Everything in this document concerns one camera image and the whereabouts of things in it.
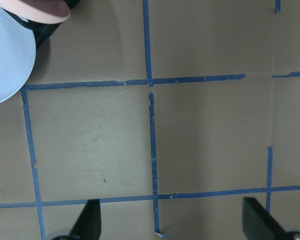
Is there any blue plate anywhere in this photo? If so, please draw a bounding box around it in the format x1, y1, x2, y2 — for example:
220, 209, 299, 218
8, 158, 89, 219
0, 7, 36, 103

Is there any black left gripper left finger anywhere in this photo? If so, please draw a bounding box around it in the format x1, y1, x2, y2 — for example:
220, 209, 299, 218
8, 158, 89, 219
69, 199, 101, 240

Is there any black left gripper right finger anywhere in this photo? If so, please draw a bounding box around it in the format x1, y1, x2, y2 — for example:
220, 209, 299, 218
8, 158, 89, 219
242, 197, 294, 240

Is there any pink plate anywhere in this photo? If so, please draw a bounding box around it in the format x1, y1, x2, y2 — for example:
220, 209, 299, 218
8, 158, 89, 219
0, 0, 71, 24

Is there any black plate rack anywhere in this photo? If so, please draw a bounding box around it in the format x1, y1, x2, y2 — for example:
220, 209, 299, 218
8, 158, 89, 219
5, 0, 79, 48

